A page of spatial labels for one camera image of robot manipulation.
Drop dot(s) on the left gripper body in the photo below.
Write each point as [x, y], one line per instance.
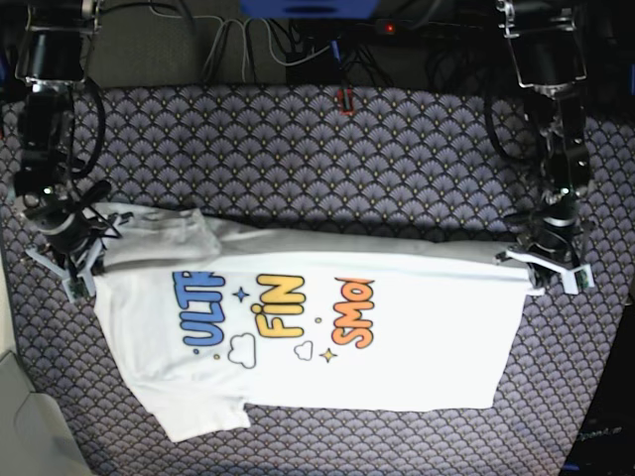
[549, 230]

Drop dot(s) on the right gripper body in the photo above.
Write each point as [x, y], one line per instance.
[71, 228]

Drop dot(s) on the white printed T-shirt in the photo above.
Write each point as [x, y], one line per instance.
[205, 316]

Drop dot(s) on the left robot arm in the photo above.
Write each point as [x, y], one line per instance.
[549, 65]

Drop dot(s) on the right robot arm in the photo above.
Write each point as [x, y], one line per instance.
[52, 64]

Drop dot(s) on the grey patterned table mat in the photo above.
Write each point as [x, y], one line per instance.
[404, 164]

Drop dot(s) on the black device with logo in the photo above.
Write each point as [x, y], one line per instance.
[605, 442]

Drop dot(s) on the red black table clamp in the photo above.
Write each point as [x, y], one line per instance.
[345, 99]

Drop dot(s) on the black power strip red light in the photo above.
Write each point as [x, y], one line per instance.
[385, 26]

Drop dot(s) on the blue box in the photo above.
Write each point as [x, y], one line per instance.
[309, 9]

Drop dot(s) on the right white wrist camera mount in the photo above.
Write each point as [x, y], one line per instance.
[78, 283]

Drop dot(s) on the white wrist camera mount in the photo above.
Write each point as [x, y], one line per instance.
[575, 279]
[78, 283]

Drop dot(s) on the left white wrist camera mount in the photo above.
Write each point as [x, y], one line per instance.
[575, 279]

